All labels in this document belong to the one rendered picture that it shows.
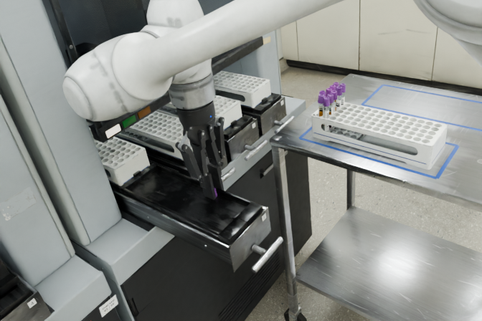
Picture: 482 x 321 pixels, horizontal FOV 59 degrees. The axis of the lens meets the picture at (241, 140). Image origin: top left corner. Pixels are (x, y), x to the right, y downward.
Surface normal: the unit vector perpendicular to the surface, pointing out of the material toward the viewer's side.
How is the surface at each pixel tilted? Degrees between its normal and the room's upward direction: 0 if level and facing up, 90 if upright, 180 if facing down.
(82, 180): 90
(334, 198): 0
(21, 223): 90
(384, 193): 0
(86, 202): 90
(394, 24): 90
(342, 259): 0
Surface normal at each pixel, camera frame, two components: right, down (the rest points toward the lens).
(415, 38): -0.60, 0.49
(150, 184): -0.13, -0.84
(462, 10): -0.61, 0.71
